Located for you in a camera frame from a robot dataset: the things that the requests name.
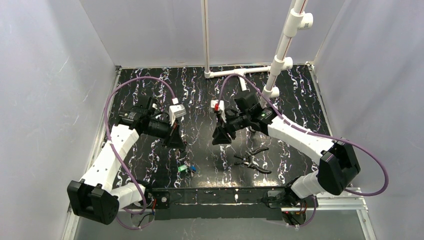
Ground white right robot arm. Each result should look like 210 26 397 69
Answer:
210 93 361 201

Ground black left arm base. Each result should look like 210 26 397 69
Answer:
121 189 171 210

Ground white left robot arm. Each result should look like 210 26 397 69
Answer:
67 97 187 225

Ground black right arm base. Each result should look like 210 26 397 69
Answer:
260 189 319 228

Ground green key tag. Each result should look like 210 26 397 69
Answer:
177 165 188 172

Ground blue key tag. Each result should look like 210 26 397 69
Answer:
189 166 197 173

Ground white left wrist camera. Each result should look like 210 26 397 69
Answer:
168 97 187 126

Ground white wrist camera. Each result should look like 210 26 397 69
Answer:
168 97 187 126
210 99 227 123

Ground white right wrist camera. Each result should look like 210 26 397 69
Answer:
210 99 227 123

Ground black handled pliers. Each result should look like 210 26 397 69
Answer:
233 147 273 175

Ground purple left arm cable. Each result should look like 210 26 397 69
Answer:
103 76 180 231

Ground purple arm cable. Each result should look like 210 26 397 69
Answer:
103 76 180 231
216 73 390 228

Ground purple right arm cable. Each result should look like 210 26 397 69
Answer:
216 73 390 228

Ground white PVC pipe frame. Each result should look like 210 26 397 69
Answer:
201 0 315 100

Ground aluminium front rail frame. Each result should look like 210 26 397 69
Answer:
62 194 376 240

